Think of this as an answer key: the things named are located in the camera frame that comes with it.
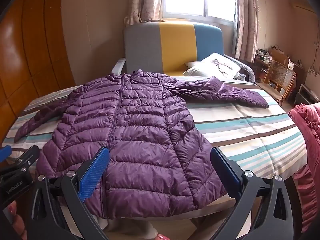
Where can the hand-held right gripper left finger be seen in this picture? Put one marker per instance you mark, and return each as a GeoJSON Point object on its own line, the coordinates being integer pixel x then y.
{"type": "Point", "coordinates": [94, 173]}

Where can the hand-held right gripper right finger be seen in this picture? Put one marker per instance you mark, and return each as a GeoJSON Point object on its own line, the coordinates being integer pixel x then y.
{"type": "Point", "coordinates": [231, 173]}

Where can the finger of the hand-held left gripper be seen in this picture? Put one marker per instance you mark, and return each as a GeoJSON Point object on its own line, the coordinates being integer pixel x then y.
{"type": "Point", "coordinates": [26, 158]}
{"type": "Point", "coordinates": [5, 151]}

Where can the purple puffer jacket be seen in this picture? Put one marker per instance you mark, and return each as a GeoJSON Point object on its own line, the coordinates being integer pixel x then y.
{"type": "Point", "coordinates": [140, 130]}

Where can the person's left hand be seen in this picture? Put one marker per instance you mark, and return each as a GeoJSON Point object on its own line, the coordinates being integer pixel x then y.
{"type": "Point", "coordinates": [15, 221]}

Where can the bed with striped sheet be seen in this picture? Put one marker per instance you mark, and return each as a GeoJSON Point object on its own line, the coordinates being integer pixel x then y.
{"type": "Point", "coordinates": [250, 135]}

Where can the pink ruffled quilt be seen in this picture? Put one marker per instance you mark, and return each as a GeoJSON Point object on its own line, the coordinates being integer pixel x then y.
{"type": "Point", "coordinates": [310, 135]}

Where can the pink slipper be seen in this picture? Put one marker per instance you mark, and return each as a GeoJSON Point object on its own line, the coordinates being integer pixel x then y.
{"type": "Point", "coordinates": [163, 237]}

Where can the wooden wardrobe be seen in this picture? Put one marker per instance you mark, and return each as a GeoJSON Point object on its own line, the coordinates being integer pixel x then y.
{"type": "Point", "coordinates": [32, 55]}

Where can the white printed pillow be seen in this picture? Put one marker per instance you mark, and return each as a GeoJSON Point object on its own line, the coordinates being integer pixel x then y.
{"type": "Point", "coordinates": [215, 66]}

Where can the grey storage box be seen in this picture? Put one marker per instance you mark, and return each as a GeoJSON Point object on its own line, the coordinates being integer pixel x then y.
{"type": "Point", "coordinates": [306, 95]}

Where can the rattan chair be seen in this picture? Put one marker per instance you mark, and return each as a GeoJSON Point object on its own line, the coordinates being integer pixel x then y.
{"type": "Point", "coordinates": [281, 76]}

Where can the small white pillow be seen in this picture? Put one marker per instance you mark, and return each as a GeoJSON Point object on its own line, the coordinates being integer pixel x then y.
{"type": "Point", "coordinates": [192, 65]}

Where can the cluttered wooden desk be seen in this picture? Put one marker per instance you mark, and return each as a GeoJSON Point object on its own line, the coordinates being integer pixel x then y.
{"type": "Point", "coordinates": [296, 68]}

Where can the grey yellow blue headboard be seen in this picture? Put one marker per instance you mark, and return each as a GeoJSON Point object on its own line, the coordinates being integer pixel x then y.
{"type": "Point", "coordinates": [175, 47]}

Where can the pink patterned curtain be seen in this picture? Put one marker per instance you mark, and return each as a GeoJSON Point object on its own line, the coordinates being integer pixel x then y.
{"type": "Point", "coordinates": [142, 2]}
{"type": "Point", "coordinates": [246, 20]}

